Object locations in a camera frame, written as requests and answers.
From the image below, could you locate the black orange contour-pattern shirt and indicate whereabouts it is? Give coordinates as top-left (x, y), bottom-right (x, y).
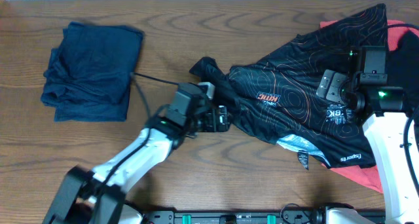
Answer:
top-left (191, 4), bottom-right (388, 168)

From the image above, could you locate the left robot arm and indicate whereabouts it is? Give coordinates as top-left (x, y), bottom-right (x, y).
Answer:
top-left (43, 82), bottom-right (230, 224)

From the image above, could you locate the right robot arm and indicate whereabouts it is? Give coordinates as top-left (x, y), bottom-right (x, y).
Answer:
top-left (316, 46), bottom-right (418, 223)

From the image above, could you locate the black garment with logo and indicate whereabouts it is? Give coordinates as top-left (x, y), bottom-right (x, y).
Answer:
top-left (386, 31), bottom-right (418, 116)

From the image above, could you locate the red garment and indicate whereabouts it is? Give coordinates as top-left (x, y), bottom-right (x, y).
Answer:
top-left (330, 27), bottom-right (418, 193)

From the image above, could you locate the folded navy blue garment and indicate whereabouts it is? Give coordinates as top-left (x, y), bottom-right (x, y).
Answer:
top-left (41, 22), bottom-right (143, 122)

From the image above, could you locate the black mounting rail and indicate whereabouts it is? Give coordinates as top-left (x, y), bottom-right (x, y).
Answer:
top-left (142, 210), bottom-right (326, 224)

